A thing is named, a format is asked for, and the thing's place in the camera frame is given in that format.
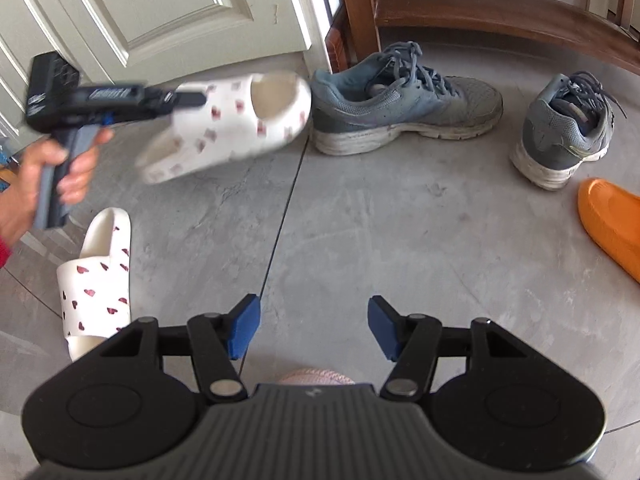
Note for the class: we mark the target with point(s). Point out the person's left hand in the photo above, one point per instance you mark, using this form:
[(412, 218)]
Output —
[(30, 180)]

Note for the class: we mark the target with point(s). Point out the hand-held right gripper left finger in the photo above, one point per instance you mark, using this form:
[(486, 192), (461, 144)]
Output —
[(246, 321)]

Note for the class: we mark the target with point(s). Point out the white heart print slipper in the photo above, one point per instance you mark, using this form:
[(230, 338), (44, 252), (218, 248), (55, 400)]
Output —
[(225, 130), (95, 285)]

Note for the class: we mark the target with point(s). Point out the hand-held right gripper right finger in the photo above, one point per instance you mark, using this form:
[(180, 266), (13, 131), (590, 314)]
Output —
[(381, 324)]

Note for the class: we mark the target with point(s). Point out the wooden shoe rack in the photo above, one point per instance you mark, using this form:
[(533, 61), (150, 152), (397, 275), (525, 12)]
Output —
[(475, 5)]

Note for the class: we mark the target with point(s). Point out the pink ribbed slipper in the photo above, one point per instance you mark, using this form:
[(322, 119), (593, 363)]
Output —
[(315, 376)]

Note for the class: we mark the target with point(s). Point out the orange slipper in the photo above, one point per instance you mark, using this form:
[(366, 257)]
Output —
[(612, 220)]

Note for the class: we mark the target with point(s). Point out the white panel door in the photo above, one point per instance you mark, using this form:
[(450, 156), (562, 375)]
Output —
[(165, 5)]

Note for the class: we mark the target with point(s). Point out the grey blue sneaker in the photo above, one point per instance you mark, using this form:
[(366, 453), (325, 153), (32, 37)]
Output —
[(400, 105), (565, 135)]

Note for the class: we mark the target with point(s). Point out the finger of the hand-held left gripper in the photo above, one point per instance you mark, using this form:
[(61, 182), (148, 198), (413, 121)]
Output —
[(182, 98)]

